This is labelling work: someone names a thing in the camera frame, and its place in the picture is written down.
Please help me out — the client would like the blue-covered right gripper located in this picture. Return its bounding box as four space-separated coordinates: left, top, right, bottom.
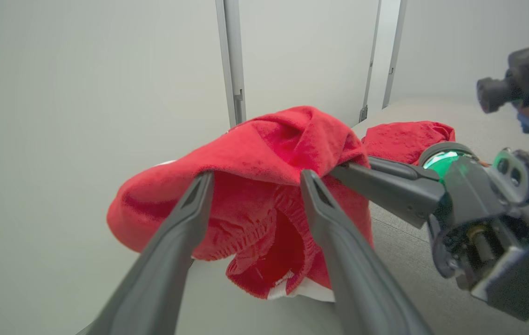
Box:
329 142 529 322

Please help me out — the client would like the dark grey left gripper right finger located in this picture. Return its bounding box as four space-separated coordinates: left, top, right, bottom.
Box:
300 169 433 335

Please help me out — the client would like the plain white partition panel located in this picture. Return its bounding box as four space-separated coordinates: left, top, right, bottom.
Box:
0 0 231 335

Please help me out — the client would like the wide white partition panel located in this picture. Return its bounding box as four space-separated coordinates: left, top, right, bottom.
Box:
215 0 382 129

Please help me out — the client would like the grey upholstered seat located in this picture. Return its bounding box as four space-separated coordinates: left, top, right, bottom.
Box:
75 97 529 335

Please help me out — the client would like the red garment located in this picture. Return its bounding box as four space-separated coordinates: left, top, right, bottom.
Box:
106 106 456 302

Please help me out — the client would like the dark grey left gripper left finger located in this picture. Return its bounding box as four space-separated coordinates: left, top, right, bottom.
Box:
85 171 215 335

